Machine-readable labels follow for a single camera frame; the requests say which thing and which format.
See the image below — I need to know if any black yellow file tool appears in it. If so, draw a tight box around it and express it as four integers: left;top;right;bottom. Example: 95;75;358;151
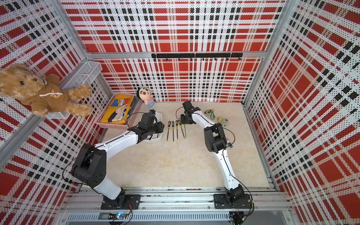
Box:
172;121;175;142

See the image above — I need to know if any white plastic storage box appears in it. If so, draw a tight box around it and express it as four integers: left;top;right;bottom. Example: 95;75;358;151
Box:
145;111;165;143

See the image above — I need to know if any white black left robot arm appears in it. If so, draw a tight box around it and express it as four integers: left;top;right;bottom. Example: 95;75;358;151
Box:
71;110;165;200

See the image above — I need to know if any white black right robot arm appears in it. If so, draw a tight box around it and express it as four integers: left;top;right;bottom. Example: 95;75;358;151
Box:
181;101;245;203

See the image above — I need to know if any pink perforated basket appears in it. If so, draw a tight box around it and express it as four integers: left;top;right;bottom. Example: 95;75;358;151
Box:
95;94;143;129

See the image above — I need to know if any cartoon boy doll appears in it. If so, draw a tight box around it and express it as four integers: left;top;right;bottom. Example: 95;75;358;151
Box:
136;87;155;107

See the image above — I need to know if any yellow printed cloth bag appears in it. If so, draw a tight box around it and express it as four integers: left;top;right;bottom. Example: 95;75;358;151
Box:
101;94;134;125

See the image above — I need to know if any grey yellow plush ball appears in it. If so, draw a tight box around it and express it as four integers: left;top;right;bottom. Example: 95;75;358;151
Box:
217;117;228;127

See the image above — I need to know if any green circuit board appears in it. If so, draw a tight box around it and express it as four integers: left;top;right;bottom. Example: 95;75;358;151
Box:
108;212;130;221

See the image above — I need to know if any brown teddy bear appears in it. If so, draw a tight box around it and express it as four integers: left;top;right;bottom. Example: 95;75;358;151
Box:
1;64;92;117

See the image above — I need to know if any green camouflage keychain toy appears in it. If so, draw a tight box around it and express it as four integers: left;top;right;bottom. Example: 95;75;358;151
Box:
204;109;216;120

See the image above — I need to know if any black wall hook rail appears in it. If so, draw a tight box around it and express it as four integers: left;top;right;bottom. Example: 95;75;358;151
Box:
151;52;243;60

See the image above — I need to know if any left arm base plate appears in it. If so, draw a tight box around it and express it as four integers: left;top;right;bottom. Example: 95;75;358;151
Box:
101;188;141;210

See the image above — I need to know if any clear wall-mounted basket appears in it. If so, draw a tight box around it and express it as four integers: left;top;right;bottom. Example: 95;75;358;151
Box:
46;61;103;120

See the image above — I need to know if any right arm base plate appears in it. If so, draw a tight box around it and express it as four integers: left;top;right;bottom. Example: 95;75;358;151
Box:
213;185;252;209

